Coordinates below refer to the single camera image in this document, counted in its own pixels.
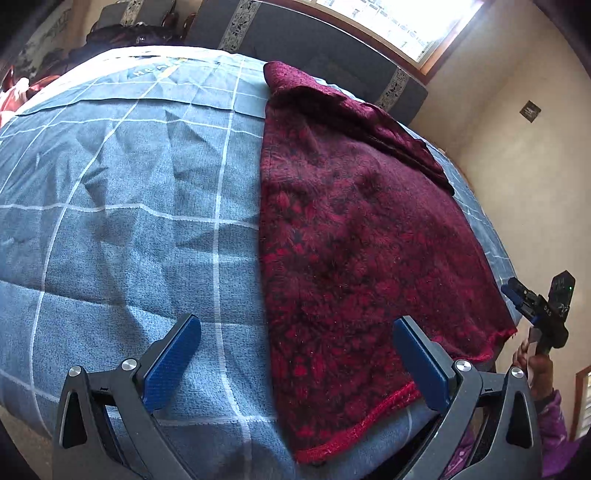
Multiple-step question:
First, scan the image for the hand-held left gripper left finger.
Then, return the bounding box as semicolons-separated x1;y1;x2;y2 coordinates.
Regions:
52;313;202;480

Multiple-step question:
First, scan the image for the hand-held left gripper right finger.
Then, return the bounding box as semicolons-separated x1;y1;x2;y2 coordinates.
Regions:
392;315;543;480

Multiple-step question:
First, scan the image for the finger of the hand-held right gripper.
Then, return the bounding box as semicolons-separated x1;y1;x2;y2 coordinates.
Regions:
501;277;539;306
516;300;549;328

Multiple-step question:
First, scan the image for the dark red patterned knit garment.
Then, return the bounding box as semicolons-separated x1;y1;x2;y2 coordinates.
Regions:
259;61;518;464

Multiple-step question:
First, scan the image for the person's right forearm purple sleeve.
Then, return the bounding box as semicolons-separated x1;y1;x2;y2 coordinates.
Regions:
526;390;588;479

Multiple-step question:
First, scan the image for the person's right hand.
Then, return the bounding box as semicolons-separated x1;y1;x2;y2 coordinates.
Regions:
512;339;555;398

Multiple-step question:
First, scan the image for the blue checked blanket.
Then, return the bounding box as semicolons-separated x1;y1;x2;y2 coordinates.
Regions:
0;46;515;480

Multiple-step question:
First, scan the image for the wooden framed window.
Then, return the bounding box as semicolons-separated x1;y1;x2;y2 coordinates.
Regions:
295;0;490;84

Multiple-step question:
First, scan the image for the red white striped cloth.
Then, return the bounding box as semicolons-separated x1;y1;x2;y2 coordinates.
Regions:
0;65;61;126

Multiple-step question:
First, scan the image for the dark grey patterned headboard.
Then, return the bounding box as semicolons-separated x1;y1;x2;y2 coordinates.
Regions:
194;0;429;112

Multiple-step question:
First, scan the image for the ink painted folding screen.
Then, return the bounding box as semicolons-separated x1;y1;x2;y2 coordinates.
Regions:
13;0;75;75

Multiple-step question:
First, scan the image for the dark grey patterned cushion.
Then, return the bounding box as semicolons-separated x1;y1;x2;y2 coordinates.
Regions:
98;0;177;29

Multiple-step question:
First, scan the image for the wooden door frame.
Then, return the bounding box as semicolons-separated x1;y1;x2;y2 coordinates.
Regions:
570;364;591;440

